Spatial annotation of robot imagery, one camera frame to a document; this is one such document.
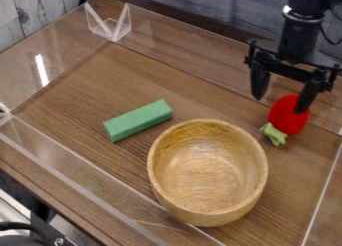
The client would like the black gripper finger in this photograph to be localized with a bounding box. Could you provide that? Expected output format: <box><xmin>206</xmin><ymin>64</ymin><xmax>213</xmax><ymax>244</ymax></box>
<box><xmin>250</xmin><ymin>61</ymin><xmax>272</xmax><ymax>100</ymax></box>
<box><xmin>294</xmin><ymin>80</ymin><xmax>321</xmax><ymax>114</ymax></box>

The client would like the wooden oval bowl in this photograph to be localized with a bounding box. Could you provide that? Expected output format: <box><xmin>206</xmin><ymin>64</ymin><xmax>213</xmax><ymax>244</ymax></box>
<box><xmin>147</xmin><ymin>119</ymin><xmax>269</xmax><ymax>227</ymax></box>

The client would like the clear acrylic tray enclosure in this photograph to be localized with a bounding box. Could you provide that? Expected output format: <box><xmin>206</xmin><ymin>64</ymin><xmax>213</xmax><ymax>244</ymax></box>
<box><xmin>0</xmin><ymin>2</ymin><xmax>342</xmax><ymax>246</ymax></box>

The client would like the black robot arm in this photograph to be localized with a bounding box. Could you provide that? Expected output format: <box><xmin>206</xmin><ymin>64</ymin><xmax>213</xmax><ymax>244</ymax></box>
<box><xmin>245</xmin><ymin>0</ymin><xmax>342</xmax><ymax>114</ymax></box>

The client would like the green rectangular block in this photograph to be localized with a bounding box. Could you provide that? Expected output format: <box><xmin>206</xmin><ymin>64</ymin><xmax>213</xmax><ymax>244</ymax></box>
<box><xmin>103</xmin><ymin>99</ymin><xmax>174</xmax><ymax>142</ymax></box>

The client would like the black clamp mount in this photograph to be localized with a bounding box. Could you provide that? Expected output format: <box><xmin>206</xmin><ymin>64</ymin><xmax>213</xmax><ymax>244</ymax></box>
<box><xmin>0</xmin><ymin>211</ymin><xmax>79</xmax><ymax>246</ymax></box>

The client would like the red plush fruit green stem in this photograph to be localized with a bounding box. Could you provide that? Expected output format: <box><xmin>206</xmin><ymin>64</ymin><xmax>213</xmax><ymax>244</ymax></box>
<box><xmin>260</xmin><ymin>94</ymin><xmax>310</xmax><ymax>146</ymax></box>

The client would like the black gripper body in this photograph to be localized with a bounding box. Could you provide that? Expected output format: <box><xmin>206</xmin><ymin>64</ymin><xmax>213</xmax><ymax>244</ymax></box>
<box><xmin>245</xmin><ymin>39</ymin><xmax>342</xmax><ymax>92</ymax></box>

